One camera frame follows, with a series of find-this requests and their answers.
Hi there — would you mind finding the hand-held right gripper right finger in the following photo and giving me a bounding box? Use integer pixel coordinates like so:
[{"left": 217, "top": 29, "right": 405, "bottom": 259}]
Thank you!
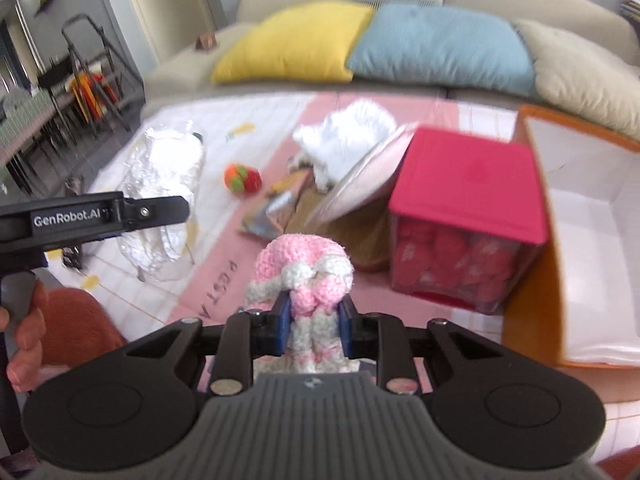
[{"left": 337, "top": 296, "right": 501, "bottom": 395}]

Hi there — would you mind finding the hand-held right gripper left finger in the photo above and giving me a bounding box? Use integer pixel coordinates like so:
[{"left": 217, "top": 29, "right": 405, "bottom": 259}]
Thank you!
[{"left": 122, "top": 291, "right": 293, "bottom": 396}]

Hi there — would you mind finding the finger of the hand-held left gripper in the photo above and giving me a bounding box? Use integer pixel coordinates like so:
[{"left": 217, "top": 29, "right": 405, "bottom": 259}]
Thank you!
[{"left": 119, "top": 194, "right": 194, "bottom": 231}]

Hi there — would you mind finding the pink white crocheted toy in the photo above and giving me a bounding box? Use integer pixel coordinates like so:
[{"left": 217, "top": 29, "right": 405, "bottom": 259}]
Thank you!
[{"left": 244, "top": 232, "right": 373, "bottom": 376}]

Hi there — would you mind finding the brown coir bear pad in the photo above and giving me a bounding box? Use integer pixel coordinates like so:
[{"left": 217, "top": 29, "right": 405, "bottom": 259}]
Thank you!
[{"left": 287, "top": 190, "right": 396, "bottom": 273}]

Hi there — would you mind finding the person's left hand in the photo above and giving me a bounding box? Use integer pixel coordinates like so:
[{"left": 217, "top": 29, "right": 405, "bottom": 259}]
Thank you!
[{"left": 0, "top": 281, "right": 48, "bottom": 394}]

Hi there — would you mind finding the crinkled clear plastic bag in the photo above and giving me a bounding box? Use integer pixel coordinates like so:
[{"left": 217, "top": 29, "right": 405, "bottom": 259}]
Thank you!
[{"left": 116, "top": 120, "right": 208, "bottom": 283}]

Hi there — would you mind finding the orange green red ball toy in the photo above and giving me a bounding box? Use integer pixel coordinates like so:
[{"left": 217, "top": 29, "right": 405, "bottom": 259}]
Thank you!
[{"left": 223, "top": 162, "right": 263, "bottom": 195}]

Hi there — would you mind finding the rust brown cloth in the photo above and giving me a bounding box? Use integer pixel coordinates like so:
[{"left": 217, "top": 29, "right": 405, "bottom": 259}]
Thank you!
[{"left": 37, "top": 287, "right": 128, "bottom": 376}]

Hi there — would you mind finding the dining table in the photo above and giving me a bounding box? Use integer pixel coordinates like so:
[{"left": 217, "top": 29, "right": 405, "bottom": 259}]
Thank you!
[{"left": 0, "top": 85, "right": 76, "bottom": 196}]

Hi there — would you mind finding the silver foil packet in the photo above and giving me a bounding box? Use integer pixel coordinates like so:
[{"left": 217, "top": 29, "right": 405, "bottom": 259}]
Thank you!
[{"left": 237, "top": 170, "right": 313, "bottom": 238}]

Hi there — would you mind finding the pink round disc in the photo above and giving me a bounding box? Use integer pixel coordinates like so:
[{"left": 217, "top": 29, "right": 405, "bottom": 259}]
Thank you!
[{"left": 305, "top": 122, "right": 421, "bottom": 226}]

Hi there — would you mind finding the black metal rack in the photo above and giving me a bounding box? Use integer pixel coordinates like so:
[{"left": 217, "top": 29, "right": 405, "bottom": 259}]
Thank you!
[{"left": 60, "top": 14, "right": 146, "bottom": 133}]

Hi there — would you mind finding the orange cardboard box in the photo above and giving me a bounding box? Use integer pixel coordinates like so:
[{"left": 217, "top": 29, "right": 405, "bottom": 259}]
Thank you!
[{"left": 500, "top": 105, "right": 640, "bottom": 371}]

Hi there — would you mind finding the clear box with pink lid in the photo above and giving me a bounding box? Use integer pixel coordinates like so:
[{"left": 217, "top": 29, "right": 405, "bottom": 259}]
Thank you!
[{"left": 387, "top": 127, "right": 551, "bottom": 316}]

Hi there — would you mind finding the white fluffy plush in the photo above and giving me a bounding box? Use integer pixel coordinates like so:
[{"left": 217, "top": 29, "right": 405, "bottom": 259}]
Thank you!
[{"left": 291, "top": 100, "right": 401, "bottom": 193}]

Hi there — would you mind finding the cream door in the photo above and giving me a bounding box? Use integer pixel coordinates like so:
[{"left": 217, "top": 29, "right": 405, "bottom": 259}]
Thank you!
[{"left": 117, "top": 0, "right": 228, "bottom": 68}]

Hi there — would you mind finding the yellow pillow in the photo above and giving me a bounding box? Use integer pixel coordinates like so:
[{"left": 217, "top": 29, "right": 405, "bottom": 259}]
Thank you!
[{"left": 210, "top": 1, "right": 376, "bottom": 86}]

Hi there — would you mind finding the light blue pillow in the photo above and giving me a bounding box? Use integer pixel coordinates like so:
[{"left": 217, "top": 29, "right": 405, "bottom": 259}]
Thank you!
[{"left": 346, "top": 2, "right": 543, "bottom": 101}]

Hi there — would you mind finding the beige pillow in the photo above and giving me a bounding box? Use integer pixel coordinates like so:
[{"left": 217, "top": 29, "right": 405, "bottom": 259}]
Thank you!
[{"left": 512, "top": 19, "right": 640, "bottom": 143}]

